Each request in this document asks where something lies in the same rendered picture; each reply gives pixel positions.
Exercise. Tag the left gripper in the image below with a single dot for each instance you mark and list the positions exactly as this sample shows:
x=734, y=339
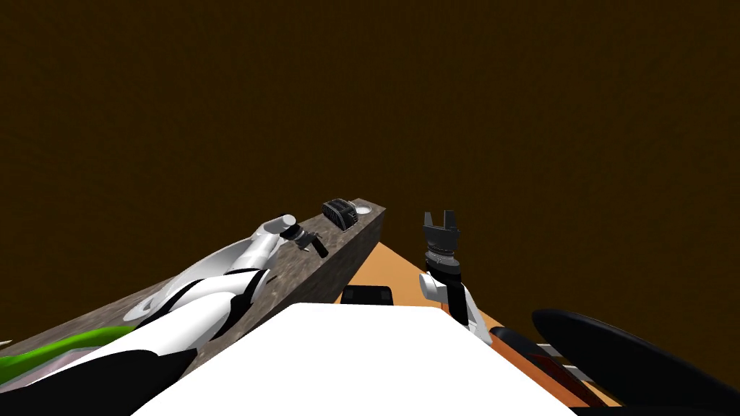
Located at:
x=306, y=238

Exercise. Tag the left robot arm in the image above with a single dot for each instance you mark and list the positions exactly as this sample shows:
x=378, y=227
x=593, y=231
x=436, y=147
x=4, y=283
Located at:
x=191, y=318

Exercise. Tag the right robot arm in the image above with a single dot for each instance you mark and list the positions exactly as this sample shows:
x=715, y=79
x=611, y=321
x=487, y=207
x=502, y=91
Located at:
x=624, y=364

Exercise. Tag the green flat shape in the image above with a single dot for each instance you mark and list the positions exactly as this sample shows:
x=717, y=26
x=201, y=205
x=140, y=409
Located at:
x=55, y=349

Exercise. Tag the black toaster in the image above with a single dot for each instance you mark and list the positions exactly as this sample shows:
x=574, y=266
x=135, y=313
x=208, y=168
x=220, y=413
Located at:
x=341, y=214

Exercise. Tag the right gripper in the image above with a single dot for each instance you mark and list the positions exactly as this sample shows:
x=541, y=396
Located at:
x=441, y=237

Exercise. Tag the small grey bowl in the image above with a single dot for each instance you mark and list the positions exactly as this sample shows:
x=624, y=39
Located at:
x=363, y=209

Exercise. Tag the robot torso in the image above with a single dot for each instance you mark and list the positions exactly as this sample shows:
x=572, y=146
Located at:
x=358, y=364

